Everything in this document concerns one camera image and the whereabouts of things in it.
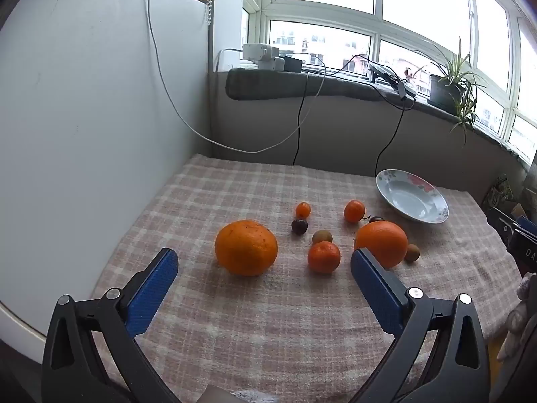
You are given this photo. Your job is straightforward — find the green snack packets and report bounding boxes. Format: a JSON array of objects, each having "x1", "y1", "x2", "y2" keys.
[{"x1": 487, "y1": 174, "x2": 515, "y2": 208}]

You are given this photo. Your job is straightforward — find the white cabinet panel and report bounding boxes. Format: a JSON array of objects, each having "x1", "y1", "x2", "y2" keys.
[{"x1": 0, "y1": 0, "x2": 210, "y2": 341}]

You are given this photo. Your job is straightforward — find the black cable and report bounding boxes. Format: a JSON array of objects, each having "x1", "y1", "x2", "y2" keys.
[
  {"x1": 292, "y1": 56, "x2": 327, "y2": 166},
  {"x1": 375, "y1": 80, "x2": 416, "y2": 178}
]

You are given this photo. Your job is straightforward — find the large orange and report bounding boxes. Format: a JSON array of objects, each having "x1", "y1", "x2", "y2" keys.
[
  {"x1": 354, "y1": 220, "x2": 409, "y2": 268},
  {"x1": 215, "y1": 219, "x2": 279, "y2": 277}
]

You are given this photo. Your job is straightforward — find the white power adapter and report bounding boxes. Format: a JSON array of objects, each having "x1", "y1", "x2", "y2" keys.
[{"x1": 242, "y1": 43, "x2": 280, "y2": 62}]

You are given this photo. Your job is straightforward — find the grey tilted device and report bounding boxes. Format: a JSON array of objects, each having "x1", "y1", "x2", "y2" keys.
[{"x1": 367, "y1": 62, "x2": 397, "y2": 82}]

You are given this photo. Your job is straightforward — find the white plug block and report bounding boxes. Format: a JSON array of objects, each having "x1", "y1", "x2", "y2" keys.
[{"x1": 256, "y1": 56, "x2": 286, "y2": 72}]

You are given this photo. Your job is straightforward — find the white floral plate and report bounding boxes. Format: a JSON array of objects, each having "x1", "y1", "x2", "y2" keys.
[{"x1": 375, "y1": 169, "x2": 449, "y2": 224}]

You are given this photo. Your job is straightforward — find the pink checked tablecloth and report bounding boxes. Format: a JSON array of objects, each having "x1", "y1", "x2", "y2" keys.
[{"x1": 90, "y1": 153, "x2": 523, "y2": 403}]

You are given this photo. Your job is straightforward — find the person's right hand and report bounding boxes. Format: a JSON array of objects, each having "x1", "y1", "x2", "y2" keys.
[{"x1": 505, "y1": 275, "x2": 537, "y2": 357}]

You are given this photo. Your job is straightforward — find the white cable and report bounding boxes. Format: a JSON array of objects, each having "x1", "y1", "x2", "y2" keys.
[{"x1": 148, "y1": 0, "x2": 328, "y2": 154}]

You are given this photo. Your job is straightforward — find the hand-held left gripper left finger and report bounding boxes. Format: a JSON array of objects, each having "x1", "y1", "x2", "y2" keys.
[{"x1": 41, "y1": 248, "x2": 181, "y2": 403}]

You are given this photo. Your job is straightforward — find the potted spider plant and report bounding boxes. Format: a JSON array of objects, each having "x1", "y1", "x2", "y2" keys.
[{"x1": 409, "y1": 37, "x2": 487, "y2": 145}]

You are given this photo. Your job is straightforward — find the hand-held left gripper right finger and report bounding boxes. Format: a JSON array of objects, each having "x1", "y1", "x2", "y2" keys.
[{"x1": 350, "y1": 248, "x2": 491, "y2": 403}]

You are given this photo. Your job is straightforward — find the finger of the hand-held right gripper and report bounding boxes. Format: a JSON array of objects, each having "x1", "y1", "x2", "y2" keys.
[{"x1": 488, "y1": 207, "x2": 525, "y2": 246}]

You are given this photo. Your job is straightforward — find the white window frame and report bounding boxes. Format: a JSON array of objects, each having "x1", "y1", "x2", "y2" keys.
[{"x1": 241, "y1": 0, "x2": 537, "y2": 164}]

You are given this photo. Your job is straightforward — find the tangerine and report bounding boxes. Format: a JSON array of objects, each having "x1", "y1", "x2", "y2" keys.
[
  {"x1": 343, "y1": 200, "x2": 367, "y2": 223},
  {"x1": 307, "y1": 241, "x2": 341, "y2": 275}
]

